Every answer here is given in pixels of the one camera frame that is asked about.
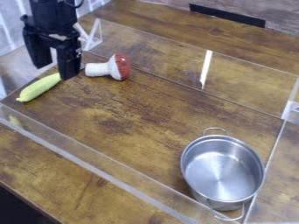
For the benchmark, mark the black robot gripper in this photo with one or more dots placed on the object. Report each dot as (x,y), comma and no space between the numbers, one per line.
(53,18)

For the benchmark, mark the black strip on table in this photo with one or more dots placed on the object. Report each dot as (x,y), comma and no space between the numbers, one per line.
(228,15)

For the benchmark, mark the red and white toy mushroom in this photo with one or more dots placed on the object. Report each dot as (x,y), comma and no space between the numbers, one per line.
(117,67)

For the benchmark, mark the clear acrylic triangle bracket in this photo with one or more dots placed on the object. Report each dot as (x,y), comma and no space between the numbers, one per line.
(92,38)

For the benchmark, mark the stainless steel pot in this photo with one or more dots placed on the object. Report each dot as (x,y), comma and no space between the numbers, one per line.
(224,173)

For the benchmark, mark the clear acrylic barrier wall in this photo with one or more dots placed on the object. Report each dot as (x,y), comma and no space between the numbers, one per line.
(89,152)

